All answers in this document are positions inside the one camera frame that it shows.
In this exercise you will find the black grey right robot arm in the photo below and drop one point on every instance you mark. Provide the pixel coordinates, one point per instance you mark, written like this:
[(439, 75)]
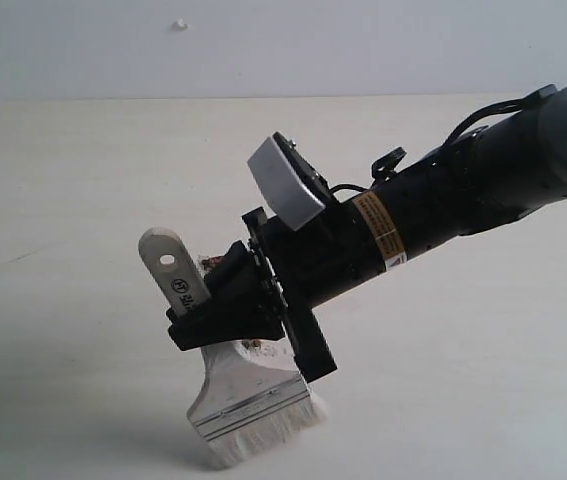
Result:
[(499, 165)]

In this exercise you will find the white wooden paint brush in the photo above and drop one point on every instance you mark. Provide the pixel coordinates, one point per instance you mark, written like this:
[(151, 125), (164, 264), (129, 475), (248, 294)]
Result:
[(243, 409)]

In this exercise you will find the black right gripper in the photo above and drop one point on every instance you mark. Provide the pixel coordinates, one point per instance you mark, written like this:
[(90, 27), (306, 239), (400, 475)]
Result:
[(344, 246)]

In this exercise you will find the small white wall blob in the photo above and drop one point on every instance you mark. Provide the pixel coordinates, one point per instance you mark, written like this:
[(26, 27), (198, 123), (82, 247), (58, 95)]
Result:
[(180, 25)]

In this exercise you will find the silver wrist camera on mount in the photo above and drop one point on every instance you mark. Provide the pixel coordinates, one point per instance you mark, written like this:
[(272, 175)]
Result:
[(293, 189)]

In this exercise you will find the pile of brown pellets and grit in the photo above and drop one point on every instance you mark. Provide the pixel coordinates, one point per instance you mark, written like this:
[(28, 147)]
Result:
[(271, 354)]

